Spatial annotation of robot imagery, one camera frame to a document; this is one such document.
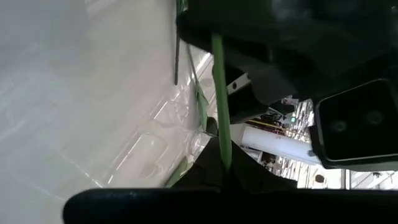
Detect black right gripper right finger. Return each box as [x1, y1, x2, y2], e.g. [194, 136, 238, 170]
[228, 145, 298, 189]

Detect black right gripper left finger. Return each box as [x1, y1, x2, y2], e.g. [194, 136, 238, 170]
[172, 138, 228, 189]

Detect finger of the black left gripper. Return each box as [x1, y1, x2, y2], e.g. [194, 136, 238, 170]
[228, 73, 270, 124]

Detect dark purple artificial tulip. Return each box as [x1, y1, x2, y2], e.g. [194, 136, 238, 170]
[211, 32, 233, 172]

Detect white pillar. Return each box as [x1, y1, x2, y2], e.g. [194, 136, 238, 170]
[241, 124, 321, 166]

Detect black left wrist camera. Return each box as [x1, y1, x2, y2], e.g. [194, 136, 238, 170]
[310, 78, 398, 172]

